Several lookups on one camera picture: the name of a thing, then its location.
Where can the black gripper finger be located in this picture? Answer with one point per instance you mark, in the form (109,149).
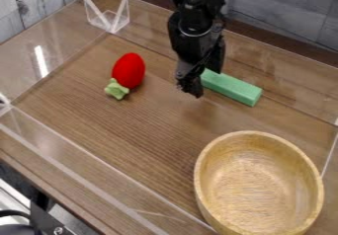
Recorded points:
(189,81)
(216,58)

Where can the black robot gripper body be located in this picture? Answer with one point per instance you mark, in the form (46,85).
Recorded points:
(193,48)

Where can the green rectangular block stick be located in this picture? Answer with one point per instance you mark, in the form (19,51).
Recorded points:
(232,87)

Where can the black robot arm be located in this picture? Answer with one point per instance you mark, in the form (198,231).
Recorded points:
(196,28)

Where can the wooden brown bowl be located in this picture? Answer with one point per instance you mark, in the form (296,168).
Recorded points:
(257,185)

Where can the red toy strawberry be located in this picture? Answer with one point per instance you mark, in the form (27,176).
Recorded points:
(127,75)

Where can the black clamp under table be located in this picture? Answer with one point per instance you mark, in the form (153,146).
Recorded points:
(42,224)

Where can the clear acrylic tray enclosure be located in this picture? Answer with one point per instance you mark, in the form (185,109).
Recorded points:
(114,159)

